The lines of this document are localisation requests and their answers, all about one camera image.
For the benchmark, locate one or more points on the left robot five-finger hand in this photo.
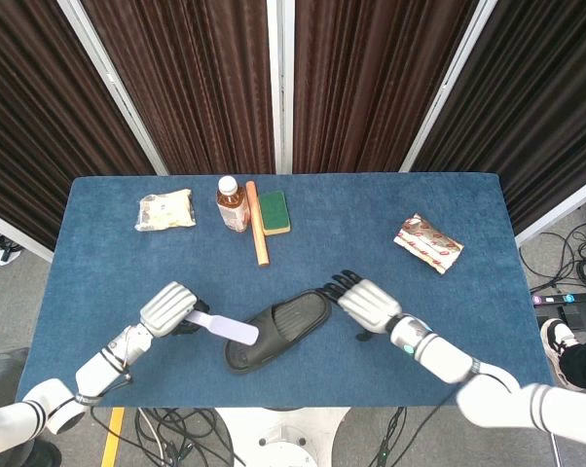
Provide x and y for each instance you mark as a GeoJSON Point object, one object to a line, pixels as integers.
{"type": "Point", "coordinates": [169, 309]}

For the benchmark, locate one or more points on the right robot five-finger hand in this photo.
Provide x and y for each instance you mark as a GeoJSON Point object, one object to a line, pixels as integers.
{"type": "Point", "coordinates": [371, 304]}

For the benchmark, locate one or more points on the lavender plastic shoehorn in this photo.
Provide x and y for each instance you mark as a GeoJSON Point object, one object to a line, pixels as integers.
{"type": "Point", "coordinates": [230, 328]}

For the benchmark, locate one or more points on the black rubber slipper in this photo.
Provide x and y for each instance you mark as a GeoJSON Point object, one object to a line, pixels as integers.
{"type": "Point", "coordinates": [273, 340]}

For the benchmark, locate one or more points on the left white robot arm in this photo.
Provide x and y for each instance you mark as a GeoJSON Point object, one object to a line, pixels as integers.
{"type": "Point", "coordinates": [98, 372]}

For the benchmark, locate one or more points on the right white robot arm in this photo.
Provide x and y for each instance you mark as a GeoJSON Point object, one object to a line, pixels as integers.
{"type": "Point", "coordinates": [439, 360]}

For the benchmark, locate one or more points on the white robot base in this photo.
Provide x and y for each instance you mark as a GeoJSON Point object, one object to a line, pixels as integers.
{"type": "Point", "coordinates": [283, 438]}

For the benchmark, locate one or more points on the blue table mat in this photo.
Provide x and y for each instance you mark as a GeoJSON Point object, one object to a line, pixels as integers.
{"type": "Point", "coordinates": [351, 228]}

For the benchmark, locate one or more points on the red white snack packet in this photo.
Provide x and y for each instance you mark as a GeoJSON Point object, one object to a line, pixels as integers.
{"type": "Point", "coordinates": [427, 243]}

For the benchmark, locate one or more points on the clear bag of cookies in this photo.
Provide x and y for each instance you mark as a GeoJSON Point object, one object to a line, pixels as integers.
{"type": "Point", "coordinates": [166, 210]}

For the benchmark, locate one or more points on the tea bottle white cap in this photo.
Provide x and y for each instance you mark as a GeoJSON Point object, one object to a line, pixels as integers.
{"type": "Point", "coordinates": [232, 209]}

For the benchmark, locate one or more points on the wooden rolling stick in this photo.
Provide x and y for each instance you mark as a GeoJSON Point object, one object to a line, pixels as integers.
{"type": "Point", "coordinates": [259, 228]}

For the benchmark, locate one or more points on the green yellow sponge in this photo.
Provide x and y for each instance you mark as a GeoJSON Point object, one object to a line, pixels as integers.
{"type": "Point", "coordinates": [274, 211]}

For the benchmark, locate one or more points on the yellow floor tape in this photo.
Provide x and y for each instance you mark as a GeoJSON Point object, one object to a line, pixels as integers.
{"type": "Point", "coordinates": [113, 438]}

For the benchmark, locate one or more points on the white paper scrap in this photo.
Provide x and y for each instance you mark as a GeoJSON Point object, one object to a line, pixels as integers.
{"type": "Point", "coordinates": [10, 255]}

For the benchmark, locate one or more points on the white black sneaker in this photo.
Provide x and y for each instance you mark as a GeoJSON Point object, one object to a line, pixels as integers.
{"type": "Point", "coordinates": [556, 340]}

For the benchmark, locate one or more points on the black foot pedal box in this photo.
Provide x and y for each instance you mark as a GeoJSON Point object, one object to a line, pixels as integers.
{"type": "Point", "coordinates": [585, 315]}

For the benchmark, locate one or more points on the brown pleated screen panel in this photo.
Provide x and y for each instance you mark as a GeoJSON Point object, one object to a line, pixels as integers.
{"type": "Point", "coordinates": [195, 87]}
{"type": "Point", "coordinates": [526, 112]}
{"type": "Point", "coordinates": [35, 121]}
{"type": "Point", "coordinates": [371, 87]}

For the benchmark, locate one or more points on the black trouser leg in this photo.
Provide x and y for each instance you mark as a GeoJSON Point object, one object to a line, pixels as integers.
{"type": "Point", "coordinates": [585, 362]}

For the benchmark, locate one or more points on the white screen frame rail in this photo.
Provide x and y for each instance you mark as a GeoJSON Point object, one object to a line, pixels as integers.
{"type": "Point", "coordinates": [15, 236]}
{"type": "Point", "coordinates": [560, 209]}

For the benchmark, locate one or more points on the white screen frame post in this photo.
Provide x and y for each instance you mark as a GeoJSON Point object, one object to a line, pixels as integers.
{"type": "Point", "coordinates": [113, 87]}
{"type": "Point", "coordinates": [280, 87]}
{"type": "Point", "coordinates": [446, 87]}

